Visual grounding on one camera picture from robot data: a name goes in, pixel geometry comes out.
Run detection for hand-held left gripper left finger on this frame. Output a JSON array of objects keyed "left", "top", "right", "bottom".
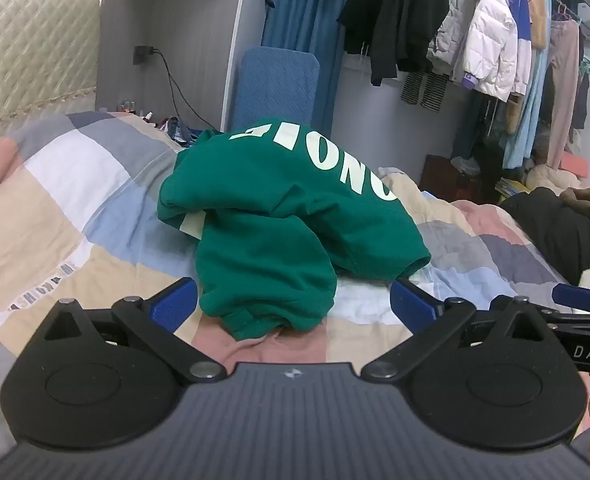
[{"left": 42, "top": 277, "right": 226, "bottom": 383}]

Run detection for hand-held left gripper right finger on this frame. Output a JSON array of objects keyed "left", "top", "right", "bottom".
[{"left": 362, "top": 277, "right": 551, "bottom": 383}]

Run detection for green hoodie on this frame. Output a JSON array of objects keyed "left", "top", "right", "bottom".
[{"left": 157, "top": 127, "right": 432, "bottom": 343}]

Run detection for dark wooden cabinet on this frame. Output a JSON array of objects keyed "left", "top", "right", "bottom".
[{"left": 420, "top": 155, "right": 496, "bottom": 206}]

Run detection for pink box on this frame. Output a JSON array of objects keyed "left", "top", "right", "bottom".
[{"left": 560, "top": 152, "right": 590, "bottom": 178}]

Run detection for patchwork duvet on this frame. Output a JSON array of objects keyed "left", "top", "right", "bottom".
[{"left": 0, "top": 110, "right": 583, "bottom": 466}]

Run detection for crumpled plastic bag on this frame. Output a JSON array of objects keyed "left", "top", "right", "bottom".
[{"left": 450, "top": 156, "right": 481, "bottom": 176}]

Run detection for blue patterned cloth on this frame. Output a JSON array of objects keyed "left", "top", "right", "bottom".
[{"left": 161, "top": 116, "right": 215, "bottom": 150}]

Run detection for cluster of small bottles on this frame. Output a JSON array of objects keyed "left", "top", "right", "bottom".
[{"left": 117, "top": 101, "right": 157, "bottom": 123}]

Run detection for light blue hanging garment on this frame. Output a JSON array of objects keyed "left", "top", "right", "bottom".
[{"left": 502, "top": 45, "right": 551, "bottom": 170}]

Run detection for dark blue hanging garment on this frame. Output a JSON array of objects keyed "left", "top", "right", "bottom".
[{"left": 572, "top": 60, "right": 590, "bottom": 131}]

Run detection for beige hanging pants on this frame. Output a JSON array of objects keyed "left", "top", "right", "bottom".
[{"left": 546, "top": 15, "right": 581, "bottom": 171}]

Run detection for striped hanging garment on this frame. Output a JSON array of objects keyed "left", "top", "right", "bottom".
[{"left": 401, "top": 71, "right": 446, "bottom": 110}]

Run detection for grey puffer jacket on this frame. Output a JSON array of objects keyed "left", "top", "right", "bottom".
[{"left": 427, "top": 0, "right": 476, "bottom": 78}]

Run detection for white puffer jacket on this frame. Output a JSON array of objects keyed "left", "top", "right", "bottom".
[{"left": 462, "top": 0, "right": 518, "bottom": 97}]

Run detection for brown fleece hanging coat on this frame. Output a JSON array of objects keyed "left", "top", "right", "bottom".
[{"left": 506, "top": 0, "right": 551, "bottom": 133}]

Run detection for beige quilted headboard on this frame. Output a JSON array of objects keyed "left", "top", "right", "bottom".
[{"left": 0, "top": 0, "right": 100, "bottom": 136}]

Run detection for blue white hanging jersey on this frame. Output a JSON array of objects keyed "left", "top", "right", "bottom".
[{"left": 505, "top": 0, "right": 533, "bottom": 96}]

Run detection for black hanging hoodie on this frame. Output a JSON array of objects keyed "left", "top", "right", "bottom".
[{"left": 337, "top": 0, "right": 383, "bottom": 56}]

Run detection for blue curtain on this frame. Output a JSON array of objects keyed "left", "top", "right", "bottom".
[{"left": 261, "top": 0, "right": 361, "bottom": 131}]

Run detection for black charger cable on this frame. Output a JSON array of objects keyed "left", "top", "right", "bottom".
[{"left": 154, "top": 49, "right": 221, "bottom": 133}]

